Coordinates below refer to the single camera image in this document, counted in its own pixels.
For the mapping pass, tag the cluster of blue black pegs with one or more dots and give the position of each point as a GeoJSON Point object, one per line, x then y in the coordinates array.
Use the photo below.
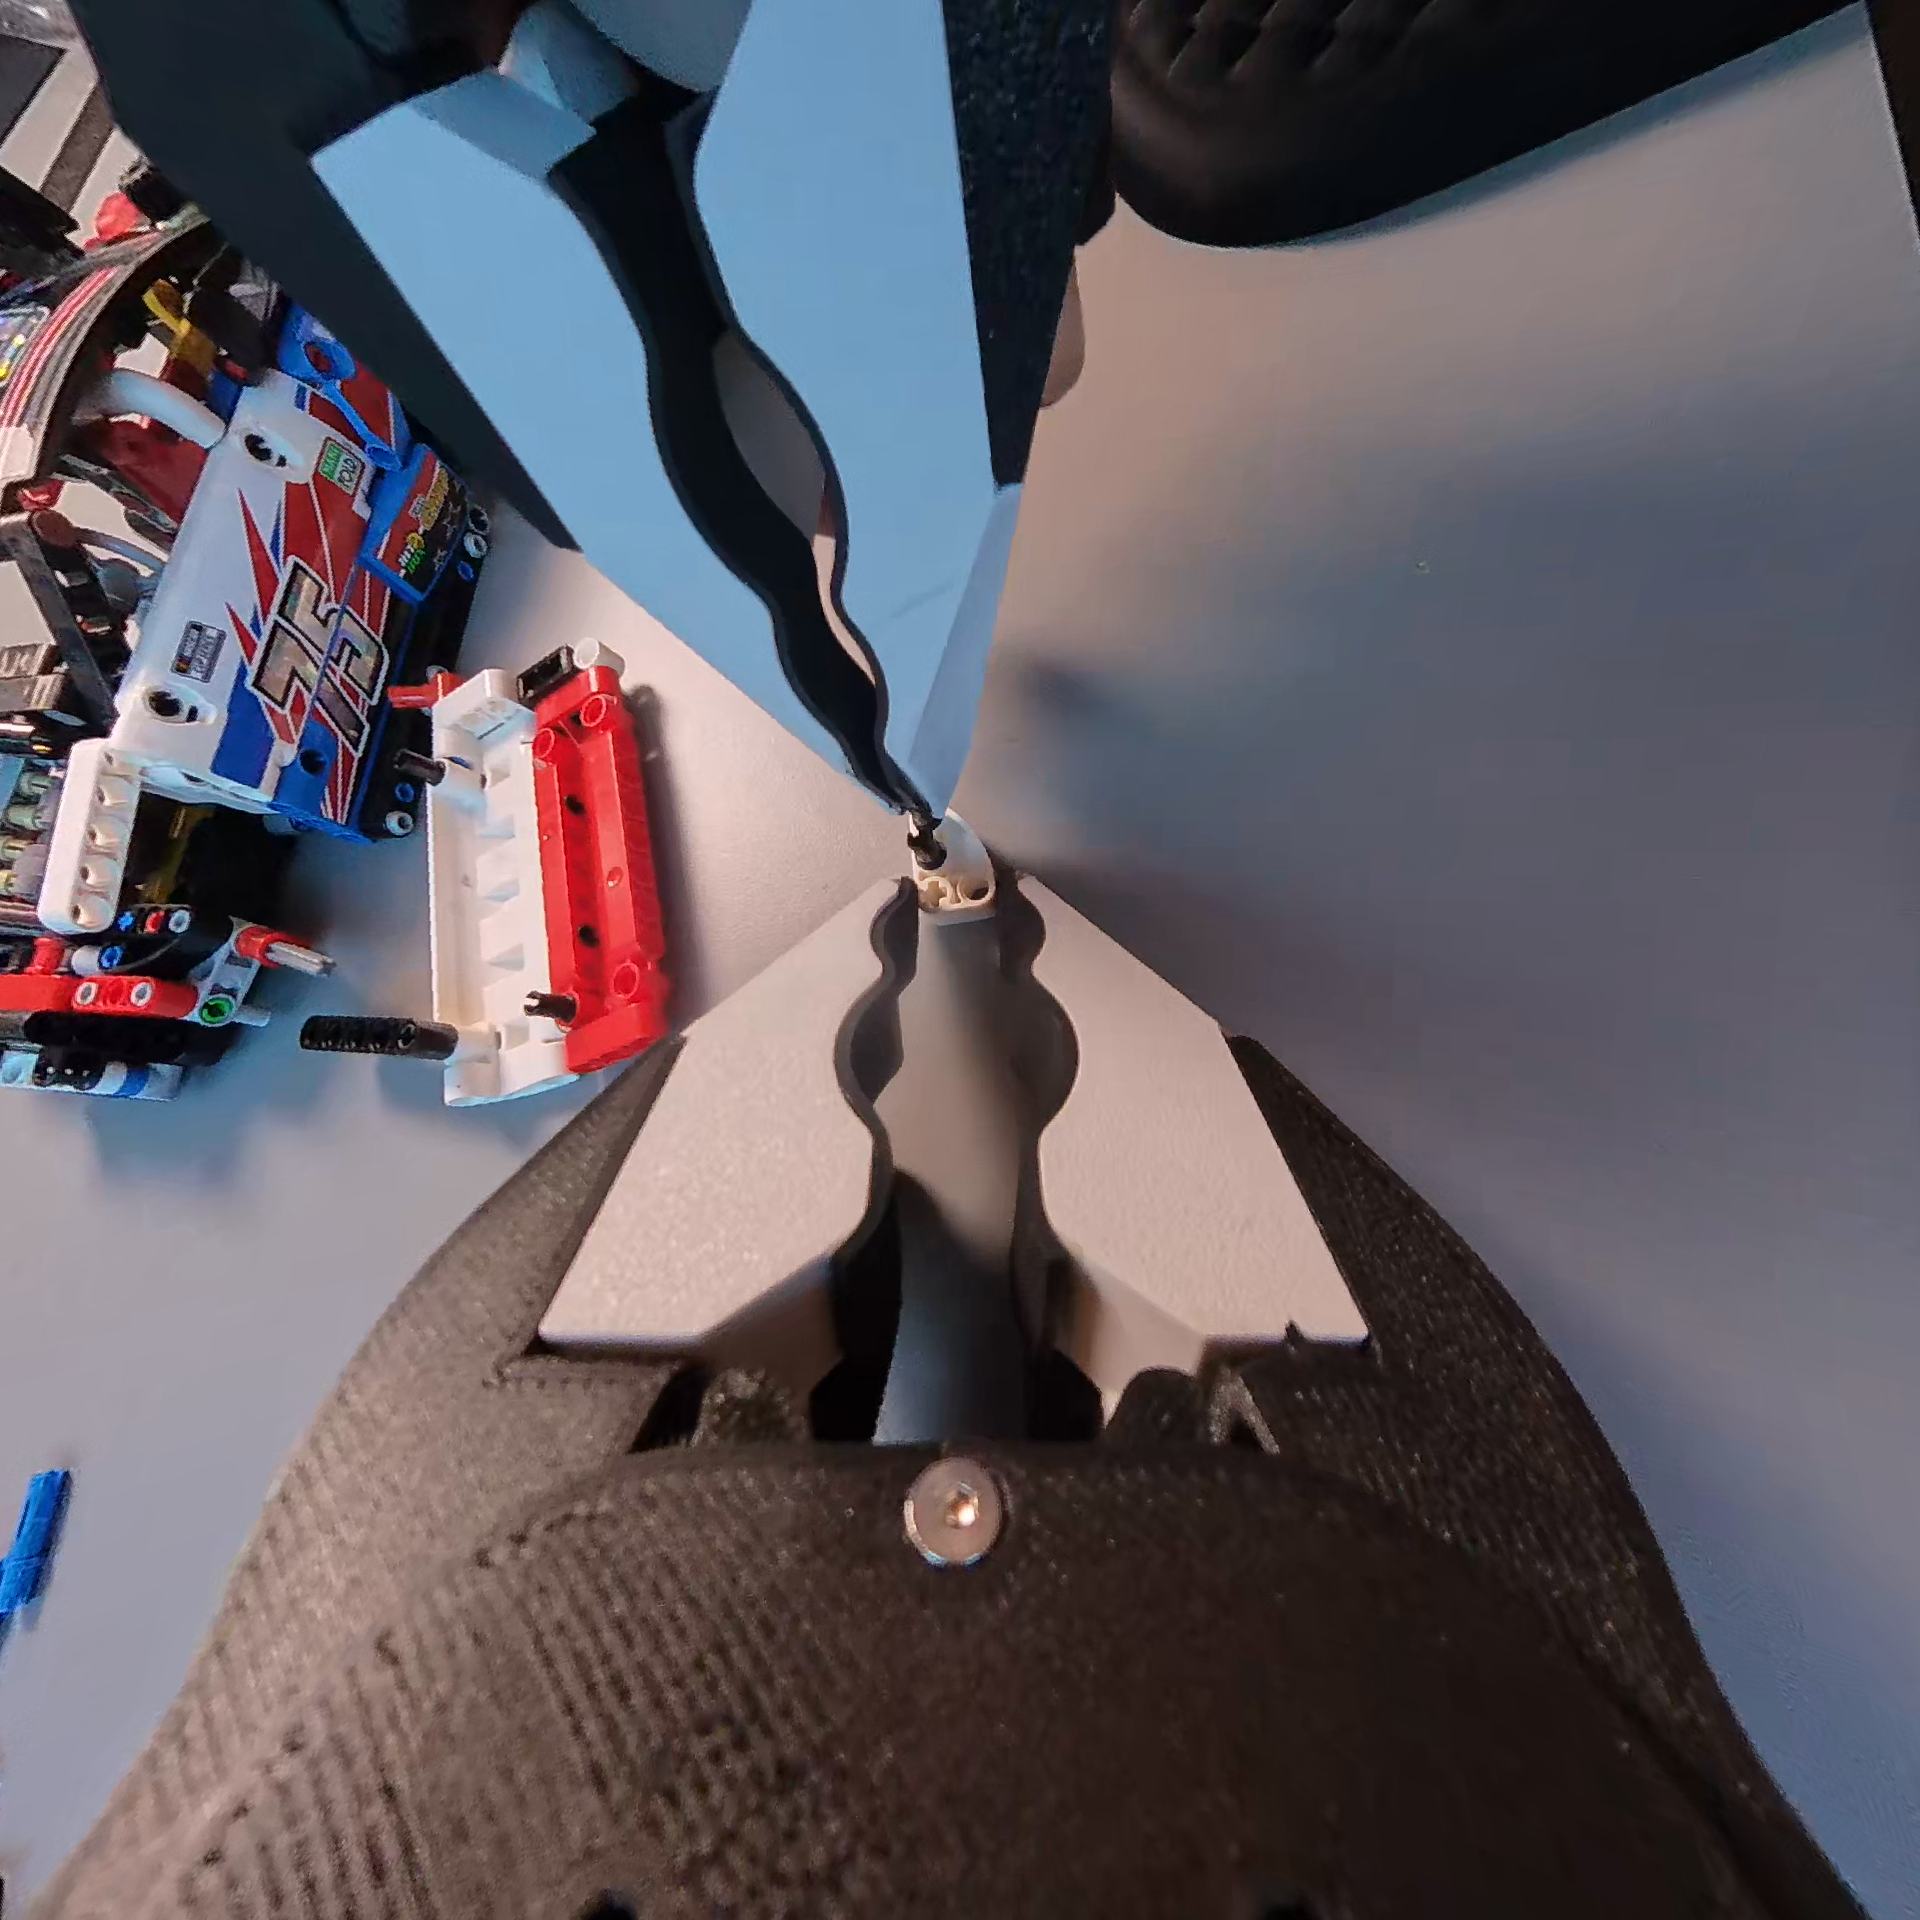
{"type": "Point", "coordinates": [31, 1530]}

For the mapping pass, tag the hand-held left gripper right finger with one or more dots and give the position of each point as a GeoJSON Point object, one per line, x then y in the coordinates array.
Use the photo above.
{"type": "Point", "coordinates": [1199, 1201]}

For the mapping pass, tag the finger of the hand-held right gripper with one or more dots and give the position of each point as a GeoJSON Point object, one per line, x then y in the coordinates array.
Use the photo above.
{"type": "Point", "coordinates": [840, 300]}
{"type": "Point", "coordinates": [496, 377]}

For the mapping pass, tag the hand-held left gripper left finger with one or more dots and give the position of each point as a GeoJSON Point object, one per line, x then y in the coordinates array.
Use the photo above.
{"type": "Point", "coordinates": [706, 1188]}

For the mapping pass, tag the blue white lego race car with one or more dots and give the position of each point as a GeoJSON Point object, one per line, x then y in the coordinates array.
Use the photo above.
{"type": "Point", "coordinates": [256, 673]}

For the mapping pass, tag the red white lego subassembly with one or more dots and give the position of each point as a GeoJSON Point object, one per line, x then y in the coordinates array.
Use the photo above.
{"type": "Point", "coordinates": [598, 871]}

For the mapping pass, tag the white lego connector block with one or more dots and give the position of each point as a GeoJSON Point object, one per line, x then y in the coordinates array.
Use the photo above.
{"type": "Point", "coordinates": [967, 887]}

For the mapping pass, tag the person's right hand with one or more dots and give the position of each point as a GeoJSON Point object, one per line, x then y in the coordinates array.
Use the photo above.
{"type": "Point", "coordinates": [1065, 332]}

